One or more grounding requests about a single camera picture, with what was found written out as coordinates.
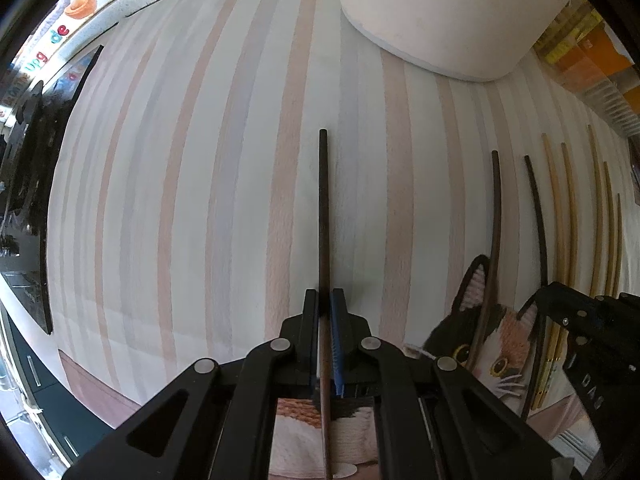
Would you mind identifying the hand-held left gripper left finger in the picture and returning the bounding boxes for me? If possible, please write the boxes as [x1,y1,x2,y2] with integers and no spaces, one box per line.
[62,287,322,480]

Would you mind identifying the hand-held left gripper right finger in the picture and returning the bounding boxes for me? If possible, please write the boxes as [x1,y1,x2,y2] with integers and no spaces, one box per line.
[329,287,576,480]

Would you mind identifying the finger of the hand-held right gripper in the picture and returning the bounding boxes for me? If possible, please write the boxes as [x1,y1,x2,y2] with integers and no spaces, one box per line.
[530,281,640,348]

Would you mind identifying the dark wooden chopstick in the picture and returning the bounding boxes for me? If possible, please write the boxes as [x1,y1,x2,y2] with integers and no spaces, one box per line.
[520,155,549,420]
[467,150,502,373]
[318,129,335,480]

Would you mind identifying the cream round utensil holder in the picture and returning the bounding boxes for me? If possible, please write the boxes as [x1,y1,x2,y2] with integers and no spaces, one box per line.
[340,0,581,82]

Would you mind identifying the striped cat print mat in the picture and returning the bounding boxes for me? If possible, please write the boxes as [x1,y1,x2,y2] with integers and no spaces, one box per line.
[42,0,633,480]

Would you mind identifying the clear condiment tray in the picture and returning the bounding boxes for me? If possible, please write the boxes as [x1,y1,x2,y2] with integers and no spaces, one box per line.
[532,0,640,136]

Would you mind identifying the dark teal cabinet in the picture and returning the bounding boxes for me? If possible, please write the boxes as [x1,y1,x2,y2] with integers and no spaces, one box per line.
[0,305,113,463]

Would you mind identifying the black gas stove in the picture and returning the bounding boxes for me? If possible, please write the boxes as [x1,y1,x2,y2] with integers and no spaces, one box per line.
[0,45,105,336]

